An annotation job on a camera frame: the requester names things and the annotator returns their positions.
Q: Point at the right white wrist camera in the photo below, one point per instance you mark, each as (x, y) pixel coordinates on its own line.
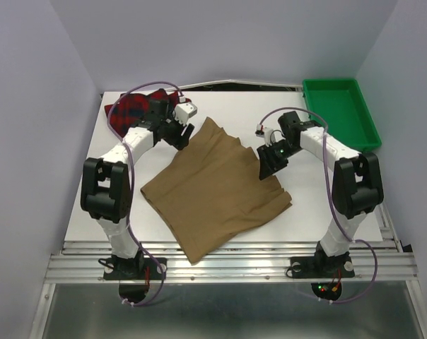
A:
(267, 134)

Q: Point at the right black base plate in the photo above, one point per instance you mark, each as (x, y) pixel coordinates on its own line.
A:
(309, 267)

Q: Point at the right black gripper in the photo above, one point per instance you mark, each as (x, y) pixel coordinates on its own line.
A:
(268, 164)

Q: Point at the red plaid skirt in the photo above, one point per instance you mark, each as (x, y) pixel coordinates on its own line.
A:
(137, 111)

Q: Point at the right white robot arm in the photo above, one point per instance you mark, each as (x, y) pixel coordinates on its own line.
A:
(353, 180)

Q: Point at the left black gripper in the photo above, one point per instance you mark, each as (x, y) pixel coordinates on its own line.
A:
(179, 141)

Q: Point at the green plastic bin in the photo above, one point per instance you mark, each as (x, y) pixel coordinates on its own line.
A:
(340, 102)

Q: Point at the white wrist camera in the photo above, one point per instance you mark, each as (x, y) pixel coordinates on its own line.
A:
(267, 134)
(184, 111)

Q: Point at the tan brown skirt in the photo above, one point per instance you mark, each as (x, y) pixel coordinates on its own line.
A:
(211, 192)

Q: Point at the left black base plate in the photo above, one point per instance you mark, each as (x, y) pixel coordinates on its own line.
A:
(149, 271)

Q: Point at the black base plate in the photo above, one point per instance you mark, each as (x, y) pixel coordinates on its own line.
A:
(149, 271)
(309, 267)

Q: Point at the aluminium rail frame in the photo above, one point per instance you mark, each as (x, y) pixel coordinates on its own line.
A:
(240, 289)

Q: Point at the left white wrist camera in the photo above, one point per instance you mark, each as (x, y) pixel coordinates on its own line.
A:
(184, 111)

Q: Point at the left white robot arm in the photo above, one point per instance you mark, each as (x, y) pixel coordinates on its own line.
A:
(107, 186)

